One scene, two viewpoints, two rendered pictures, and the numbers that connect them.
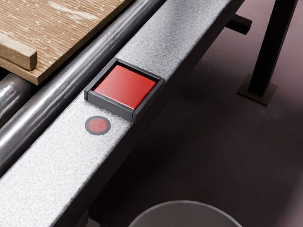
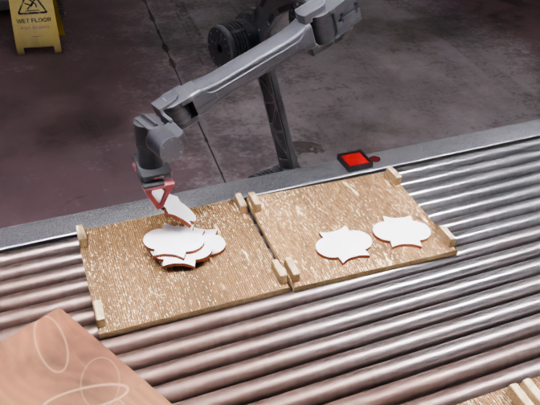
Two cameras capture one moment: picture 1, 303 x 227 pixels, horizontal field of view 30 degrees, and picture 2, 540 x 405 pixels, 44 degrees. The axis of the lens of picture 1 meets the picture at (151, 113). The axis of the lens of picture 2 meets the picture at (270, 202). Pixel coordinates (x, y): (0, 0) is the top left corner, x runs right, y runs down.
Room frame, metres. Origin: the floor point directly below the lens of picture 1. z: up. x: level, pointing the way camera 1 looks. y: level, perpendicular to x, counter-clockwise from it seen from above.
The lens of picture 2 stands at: (1.80, 1.02, 1.94)
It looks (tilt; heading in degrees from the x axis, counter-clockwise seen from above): 36 degrees down; 226
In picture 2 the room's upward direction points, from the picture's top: 1 degrees clockwise
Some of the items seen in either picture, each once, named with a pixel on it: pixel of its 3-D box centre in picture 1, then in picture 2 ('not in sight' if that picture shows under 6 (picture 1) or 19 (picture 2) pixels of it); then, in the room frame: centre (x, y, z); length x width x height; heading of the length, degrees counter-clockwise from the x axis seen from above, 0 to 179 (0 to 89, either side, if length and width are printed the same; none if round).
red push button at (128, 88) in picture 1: (125, 89); (354, 161); (0.51, 0.04, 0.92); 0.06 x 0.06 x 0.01; 68
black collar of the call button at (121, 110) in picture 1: (125, 88); (354, 160); (0.51, 0.04, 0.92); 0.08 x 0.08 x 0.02; 68
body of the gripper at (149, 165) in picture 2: not in sight; (150, 155); (1.13, -0.04, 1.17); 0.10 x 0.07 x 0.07; 69
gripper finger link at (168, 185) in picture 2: not in sight; (156, 187); (1.14, -0.02, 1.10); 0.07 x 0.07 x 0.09; 69
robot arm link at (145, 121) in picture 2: not in sight; (149, 132); (1.13, -0.03, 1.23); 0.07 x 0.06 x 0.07; 84
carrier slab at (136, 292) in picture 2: not in sight; (177, 259); (1.14, 0.04, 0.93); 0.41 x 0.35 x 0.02; 157
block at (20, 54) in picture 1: (15, 52); (393, 175); (0.52, 0.18, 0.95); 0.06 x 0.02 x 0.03; 65
